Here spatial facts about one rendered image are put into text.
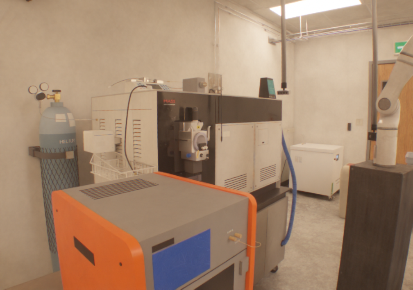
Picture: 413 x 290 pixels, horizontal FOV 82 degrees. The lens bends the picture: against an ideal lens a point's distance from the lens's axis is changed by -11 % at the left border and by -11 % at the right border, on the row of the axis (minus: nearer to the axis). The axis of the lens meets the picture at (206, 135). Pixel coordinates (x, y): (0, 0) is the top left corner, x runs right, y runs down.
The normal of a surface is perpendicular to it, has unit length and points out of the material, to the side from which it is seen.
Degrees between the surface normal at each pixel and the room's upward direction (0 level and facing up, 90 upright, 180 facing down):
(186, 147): 90
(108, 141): 90
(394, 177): 90
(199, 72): 90
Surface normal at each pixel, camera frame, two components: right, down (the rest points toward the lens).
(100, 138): 0.74, 0.06
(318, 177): -0.68, 0.07
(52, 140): 0.29, 0.08
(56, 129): 0.47, 0.00
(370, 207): -0.84, 0.05
